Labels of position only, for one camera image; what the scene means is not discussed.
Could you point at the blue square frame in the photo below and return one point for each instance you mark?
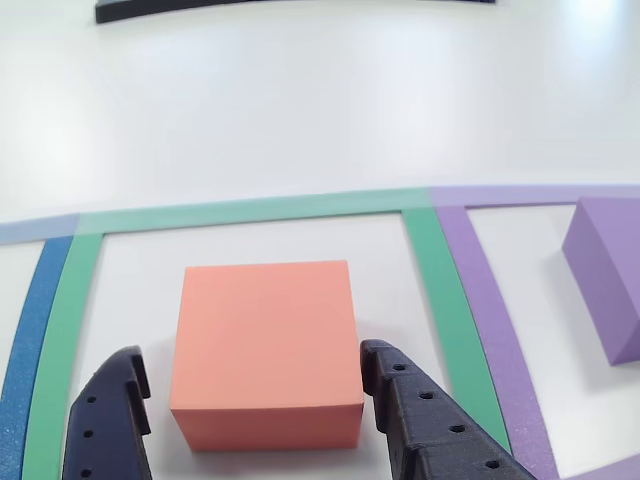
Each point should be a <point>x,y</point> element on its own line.
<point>25,340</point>

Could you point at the green square frame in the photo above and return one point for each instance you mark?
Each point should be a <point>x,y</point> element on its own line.
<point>250,206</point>

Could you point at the purple square frame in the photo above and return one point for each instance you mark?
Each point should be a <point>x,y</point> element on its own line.
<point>495,320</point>

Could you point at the large purple cube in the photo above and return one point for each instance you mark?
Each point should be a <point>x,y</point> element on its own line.
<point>610,280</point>

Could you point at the orange cube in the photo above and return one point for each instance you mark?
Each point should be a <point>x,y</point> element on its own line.
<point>265,330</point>

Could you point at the black power strip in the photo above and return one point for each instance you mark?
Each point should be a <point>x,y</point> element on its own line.
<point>280,6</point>

